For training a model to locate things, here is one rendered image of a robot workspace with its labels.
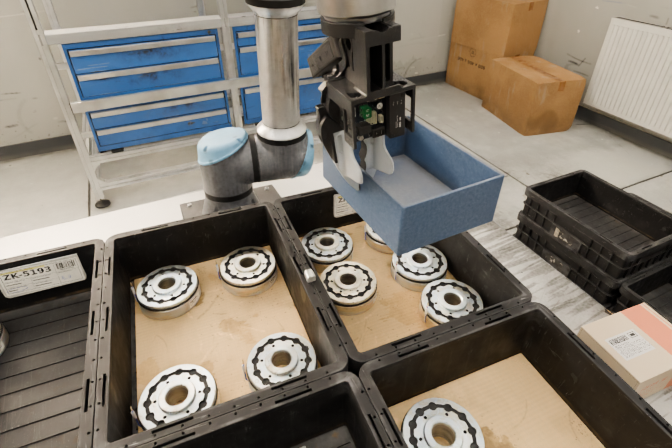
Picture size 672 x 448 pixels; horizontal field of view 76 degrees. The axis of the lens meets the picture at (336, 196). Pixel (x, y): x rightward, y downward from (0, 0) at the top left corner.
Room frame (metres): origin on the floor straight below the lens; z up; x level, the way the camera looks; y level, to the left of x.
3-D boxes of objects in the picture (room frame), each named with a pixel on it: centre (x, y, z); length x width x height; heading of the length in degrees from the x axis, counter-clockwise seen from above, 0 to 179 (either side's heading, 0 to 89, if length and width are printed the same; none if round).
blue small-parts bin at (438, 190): (0.50, -0.09, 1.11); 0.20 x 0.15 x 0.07; 27
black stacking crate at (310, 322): (0.45, 0.19, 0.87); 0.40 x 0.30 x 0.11; 22
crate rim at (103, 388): (0.45, 0.19, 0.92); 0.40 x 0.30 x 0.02; 22
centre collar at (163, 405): (0.32, 0.21, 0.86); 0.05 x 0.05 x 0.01
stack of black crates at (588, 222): (1.14, -0.88, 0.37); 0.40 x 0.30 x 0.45; 26
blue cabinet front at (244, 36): (2.52, 0.22, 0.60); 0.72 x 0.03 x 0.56; 116
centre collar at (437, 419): (0.27, -0.13, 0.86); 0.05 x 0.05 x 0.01
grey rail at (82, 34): (2.37, 0.59, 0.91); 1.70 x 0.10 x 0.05; 116
